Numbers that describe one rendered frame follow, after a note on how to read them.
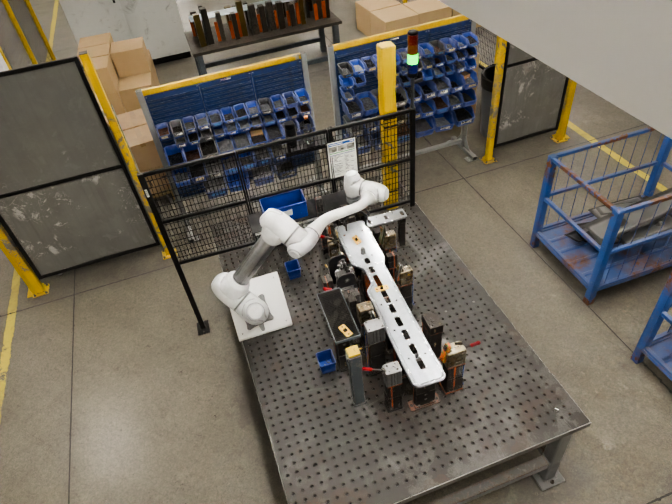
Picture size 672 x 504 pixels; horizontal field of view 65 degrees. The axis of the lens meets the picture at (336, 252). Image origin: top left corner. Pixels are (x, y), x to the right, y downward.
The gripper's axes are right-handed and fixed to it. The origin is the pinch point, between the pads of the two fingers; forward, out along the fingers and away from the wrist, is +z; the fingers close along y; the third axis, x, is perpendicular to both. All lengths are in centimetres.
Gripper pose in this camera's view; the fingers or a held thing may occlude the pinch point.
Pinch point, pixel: (355, 225)
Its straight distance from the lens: 345.8
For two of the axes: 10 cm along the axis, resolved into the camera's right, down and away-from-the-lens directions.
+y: 9.5, -2.6, 1.6
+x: -2.9, -6.3, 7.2
